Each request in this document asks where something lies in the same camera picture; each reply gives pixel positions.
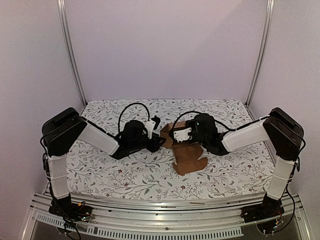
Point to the brown cardboard box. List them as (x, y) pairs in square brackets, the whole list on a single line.
[(187, 155)]

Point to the floral patterned table cloth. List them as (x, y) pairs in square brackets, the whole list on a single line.
[(142, 175)]

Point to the aluminium frame post left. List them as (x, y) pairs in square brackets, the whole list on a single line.
[(62, 11)]

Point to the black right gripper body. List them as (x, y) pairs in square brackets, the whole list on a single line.
[(191, 136)]

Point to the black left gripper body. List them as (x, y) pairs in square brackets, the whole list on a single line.
[(137, 145)]

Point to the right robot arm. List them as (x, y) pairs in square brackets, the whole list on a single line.
[(247, 156)]

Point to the aluminium front rail base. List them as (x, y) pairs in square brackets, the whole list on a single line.
[(207, 219)]

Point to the aluminium frame post right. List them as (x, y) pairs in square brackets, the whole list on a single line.
[(262, 51)]

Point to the aluminium frame post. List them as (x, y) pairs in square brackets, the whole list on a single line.
[(262, 51), (62, 11)]

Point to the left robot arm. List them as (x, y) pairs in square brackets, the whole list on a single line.
[(63, 130)]

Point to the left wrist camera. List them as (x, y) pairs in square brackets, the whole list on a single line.
[(151, 125)]

